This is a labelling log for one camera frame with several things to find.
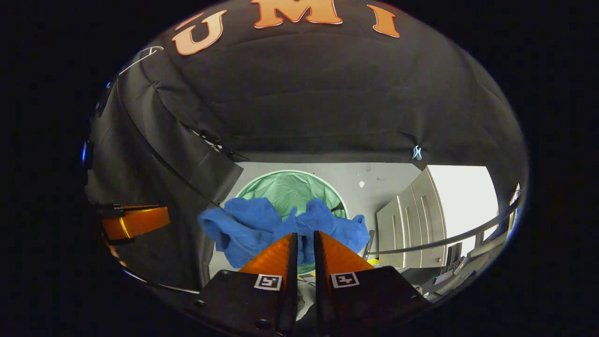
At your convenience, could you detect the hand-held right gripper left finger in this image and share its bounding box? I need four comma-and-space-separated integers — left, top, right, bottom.
187, 233, 300, 335

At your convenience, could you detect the white cabinet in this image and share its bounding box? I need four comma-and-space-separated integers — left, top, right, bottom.
376, 166, 499, 268

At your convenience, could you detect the blue corduroy jacket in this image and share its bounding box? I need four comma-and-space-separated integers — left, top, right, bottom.
197, 197, 371, 270

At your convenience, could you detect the green laundry hamper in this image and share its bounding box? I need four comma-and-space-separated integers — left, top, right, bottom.
234, 169, 351, 277

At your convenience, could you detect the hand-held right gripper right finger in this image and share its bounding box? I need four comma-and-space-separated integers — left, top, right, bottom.
313, 230, 431, 337

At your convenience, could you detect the black backdrop cloth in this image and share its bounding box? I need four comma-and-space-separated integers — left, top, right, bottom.
84, 0, 529, 291

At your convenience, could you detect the white plastic clothes hanger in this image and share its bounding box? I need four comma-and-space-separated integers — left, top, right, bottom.
118, 45, 165, 75

